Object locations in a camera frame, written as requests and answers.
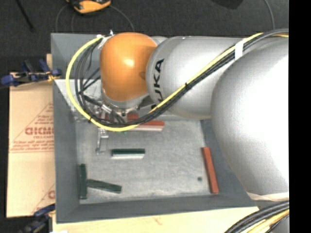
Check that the dark green flat block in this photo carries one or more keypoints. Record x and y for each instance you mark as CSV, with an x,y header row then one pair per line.
x,y
82,181
104,186
128,152

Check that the grey metal bin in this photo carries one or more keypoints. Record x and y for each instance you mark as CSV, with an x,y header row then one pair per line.
x,y
158,169

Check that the brown cardboard board red print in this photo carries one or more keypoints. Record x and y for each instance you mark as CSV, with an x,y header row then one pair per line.
x,y
29,169

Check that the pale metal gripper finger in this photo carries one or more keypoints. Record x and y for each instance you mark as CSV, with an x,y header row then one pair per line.
x,y
106,139
99,143

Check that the red-brown flat block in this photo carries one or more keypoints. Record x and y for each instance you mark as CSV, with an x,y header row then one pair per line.
x,y
155,123
133,116
210,171

